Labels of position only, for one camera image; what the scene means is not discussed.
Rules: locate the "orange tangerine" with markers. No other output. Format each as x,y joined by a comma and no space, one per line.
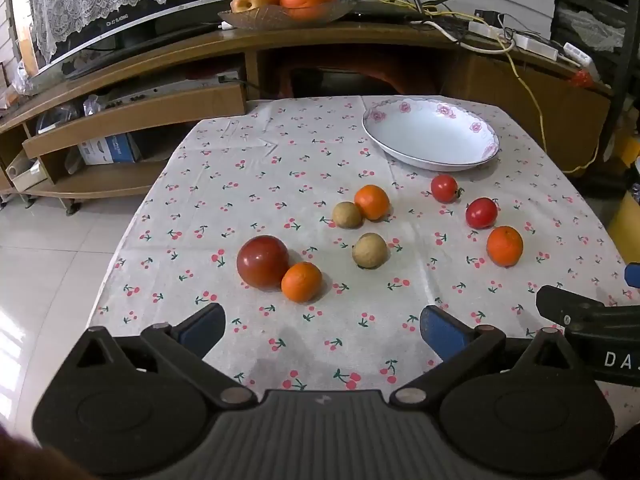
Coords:
301,282
505,245
372,202

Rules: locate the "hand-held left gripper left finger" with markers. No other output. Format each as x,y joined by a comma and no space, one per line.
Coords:
202,329

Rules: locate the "wooden television cabinet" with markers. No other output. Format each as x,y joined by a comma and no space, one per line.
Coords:
200,47

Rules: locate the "black router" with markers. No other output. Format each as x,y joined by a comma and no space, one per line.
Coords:
380,10

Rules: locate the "silver media player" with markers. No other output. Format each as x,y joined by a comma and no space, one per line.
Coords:
165,91

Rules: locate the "black television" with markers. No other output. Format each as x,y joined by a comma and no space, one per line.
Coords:
150,15

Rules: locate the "yellow bin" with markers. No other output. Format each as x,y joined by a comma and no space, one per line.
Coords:
627,225

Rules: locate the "blue and white box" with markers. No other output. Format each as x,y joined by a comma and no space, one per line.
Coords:
110,149

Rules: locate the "black power adapter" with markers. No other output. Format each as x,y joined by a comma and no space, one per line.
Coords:
487,16

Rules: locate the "white floral plate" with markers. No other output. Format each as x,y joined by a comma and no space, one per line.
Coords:
430,132

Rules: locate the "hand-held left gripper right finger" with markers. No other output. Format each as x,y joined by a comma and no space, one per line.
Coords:
442,332

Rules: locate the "glass fruit dish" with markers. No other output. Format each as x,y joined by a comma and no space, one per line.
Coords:
280,17

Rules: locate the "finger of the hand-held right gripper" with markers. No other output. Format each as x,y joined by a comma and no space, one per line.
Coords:
634,276
580,310

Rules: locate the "white power strip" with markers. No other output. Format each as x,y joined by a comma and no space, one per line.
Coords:
520,40

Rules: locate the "small brown kiwi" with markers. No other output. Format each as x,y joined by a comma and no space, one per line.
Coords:
346,215
369,250

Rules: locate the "cherry print tablecloth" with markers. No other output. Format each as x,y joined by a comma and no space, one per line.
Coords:
300,160

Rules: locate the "small red tomato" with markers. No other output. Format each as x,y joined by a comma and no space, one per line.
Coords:
481,212
444,188

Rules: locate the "cardboard box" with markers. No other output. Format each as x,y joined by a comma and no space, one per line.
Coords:
25,172

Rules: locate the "black metal shelf rack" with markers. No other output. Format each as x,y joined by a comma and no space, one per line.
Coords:
595,25

